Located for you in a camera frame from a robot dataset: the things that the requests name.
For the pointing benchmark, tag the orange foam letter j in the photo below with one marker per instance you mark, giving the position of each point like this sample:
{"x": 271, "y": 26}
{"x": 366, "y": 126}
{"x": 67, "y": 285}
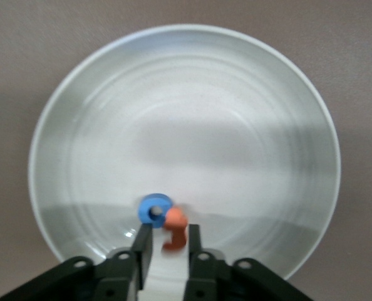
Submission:
{"x": 176, "y": 224}

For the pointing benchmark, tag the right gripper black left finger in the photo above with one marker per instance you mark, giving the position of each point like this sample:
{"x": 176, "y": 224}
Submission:
{"x": 111, "y": 276}

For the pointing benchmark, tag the blue foam letter o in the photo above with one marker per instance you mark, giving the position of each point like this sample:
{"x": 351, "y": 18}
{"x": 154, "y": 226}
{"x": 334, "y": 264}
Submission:
{"x": 146, "y": 207}

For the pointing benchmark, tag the beige round plate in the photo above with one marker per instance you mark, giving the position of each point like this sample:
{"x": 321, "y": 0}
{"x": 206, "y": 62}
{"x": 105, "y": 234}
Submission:
{"x": 186, "y": 109}

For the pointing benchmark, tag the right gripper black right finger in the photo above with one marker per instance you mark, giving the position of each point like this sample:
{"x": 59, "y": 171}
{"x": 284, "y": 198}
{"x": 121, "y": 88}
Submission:
{"x": 223, "y": 279}

